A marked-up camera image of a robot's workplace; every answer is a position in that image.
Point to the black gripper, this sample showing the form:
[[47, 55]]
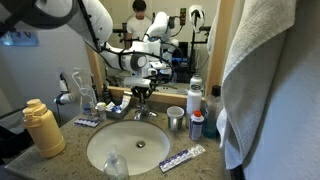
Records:
[[142, 91]]

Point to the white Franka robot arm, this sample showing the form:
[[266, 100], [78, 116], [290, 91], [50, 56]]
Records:
[[96, 20]]

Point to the chrome faucet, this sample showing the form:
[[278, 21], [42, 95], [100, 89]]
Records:
[[145, 115]]

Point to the white sunscreen tube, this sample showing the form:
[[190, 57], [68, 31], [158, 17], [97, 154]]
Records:
[[126, 100]]

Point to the grey mesh toiletry basket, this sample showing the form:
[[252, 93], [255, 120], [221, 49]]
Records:
[[116, 113]]

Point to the small bottle white cap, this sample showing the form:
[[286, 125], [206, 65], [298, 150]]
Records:
[[101, 111]]

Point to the tall white lotion bottle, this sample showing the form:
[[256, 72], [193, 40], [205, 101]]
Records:
[[194, 100]]

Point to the white sink basin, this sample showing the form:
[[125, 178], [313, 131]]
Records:
[[126, 150]]

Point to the blue round container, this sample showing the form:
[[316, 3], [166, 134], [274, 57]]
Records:
[[87, 108]]

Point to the short blister pack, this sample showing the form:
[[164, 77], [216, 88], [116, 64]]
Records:
[[86, 122]]

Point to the long blister pack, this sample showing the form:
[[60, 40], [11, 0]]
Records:
[[181, 157]]

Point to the blue mouthwash bottle black cap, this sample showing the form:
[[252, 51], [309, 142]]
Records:
[[212, 113]]

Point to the clear soap dispenser bottle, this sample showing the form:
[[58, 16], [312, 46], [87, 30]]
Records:
[[116, 166]]

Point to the white hair dryer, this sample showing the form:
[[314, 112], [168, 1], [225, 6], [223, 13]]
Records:
[[65, 98]]

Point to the cream insulated water bottle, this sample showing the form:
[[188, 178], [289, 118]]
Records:
[[45, 133]]

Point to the white hanging towel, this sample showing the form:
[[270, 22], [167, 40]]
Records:
[[253, 83]]

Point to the wood framed wall mirror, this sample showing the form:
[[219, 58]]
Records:
[[216, 50]]

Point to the blue wall sign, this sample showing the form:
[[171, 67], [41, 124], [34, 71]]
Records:
[[20, 38]]

